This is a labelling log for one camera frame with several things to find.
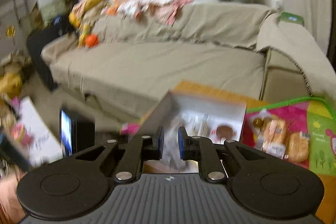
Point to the orange ball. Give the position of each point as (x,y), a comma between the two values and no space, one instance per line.
(92,40)

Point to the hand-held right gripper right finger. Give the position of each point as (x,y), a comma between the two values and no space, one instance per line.
(181,144)

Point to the green packet on armrest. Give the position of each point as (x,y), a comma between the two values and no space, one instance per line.
(292,18)

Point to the yellow bag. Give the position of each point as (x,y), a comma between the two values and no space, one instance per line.
(10,83)

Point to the beige covered sofa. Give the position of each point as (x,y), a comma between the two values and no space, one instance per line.
(157,64)

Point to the colourful cartoon play mat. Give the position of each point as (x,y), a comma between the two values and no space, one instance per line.
(323,119)

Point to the white cardboard box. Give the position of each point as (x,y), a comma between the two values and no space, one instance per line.
(36,129)

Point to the yellow plush toy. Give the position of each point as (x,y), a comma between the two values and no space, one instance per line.
(89,3)

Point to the bread packet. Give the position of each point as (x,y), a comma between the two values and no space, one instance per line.
(274,132)
(298,148)

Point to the pink cardboard box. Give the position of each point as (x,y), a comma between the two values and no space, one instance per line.
(210,106)

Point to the white wall socket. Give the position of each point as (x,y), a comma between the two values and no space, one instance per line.
(277,3)

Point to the pile of baby clothes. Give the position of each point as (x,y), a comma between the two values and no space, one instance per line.
(157,5)

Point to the clear plastic snack packet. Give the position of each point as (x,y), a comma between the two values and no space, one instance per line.
(170,141)

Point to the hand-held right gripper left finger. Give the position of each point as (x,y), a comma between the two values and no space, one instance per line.
(160,142)

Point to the brown round pastry packet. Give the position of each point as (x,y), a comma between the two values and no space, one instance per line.
(225,131)

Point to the small dark pastry packet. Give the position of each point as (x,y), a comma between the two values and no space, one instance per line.
(257,123)

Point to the dark screen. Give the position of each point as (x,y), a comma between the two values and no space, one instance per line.
(67,132)

